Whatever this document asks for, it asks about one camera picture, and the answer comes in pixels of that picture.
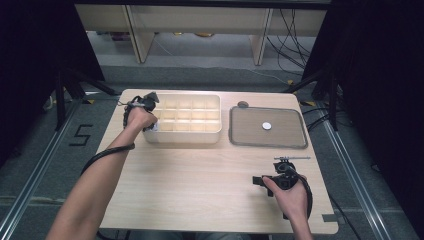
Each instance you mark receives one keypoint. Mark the light wooden desk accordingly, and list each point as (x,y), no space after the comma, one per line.
(200,18)

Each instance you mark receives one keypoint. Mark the person's left hand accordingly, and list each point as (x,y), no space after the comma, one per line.
(140,120)

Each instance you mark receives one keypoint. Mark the aluminium floor rail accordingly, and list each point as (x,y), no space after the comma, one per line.
(360,193)
(33,180)

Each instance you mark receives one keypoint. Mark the small white round object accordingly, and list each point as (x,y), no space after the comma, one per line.
(266,125)

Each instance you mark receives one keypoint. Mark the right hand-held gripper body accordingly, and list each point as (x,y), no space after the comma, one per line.
(285,176)

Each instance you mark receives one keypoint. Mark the person's right hand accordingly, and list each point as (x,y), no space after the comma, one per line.
(293,203)

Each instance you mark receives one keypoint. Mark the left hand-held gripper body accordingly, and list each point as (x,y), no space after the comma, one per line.
(148,101)

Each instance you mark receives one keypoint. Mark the black tripod stand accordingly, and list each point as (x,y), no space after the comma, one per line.
(60,100)
(333,100)

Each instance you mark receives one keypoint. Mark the yellow object under desk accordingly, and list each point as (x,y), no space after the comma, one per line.
(204,34)

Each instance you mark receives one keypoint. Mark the grey tape strip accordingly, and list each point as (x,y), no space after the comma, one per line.
(330,218)

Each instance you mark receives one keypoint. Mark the small brown round object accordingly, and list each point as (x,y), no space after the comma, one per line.
(242,104)

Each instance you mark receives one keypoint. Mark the dark curtain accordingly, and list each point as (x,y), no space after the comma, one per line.
(26,66)
(383,83)

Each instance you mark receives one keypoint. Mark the cream divided storage box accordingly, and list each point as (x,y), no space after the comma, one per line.
(186,136)

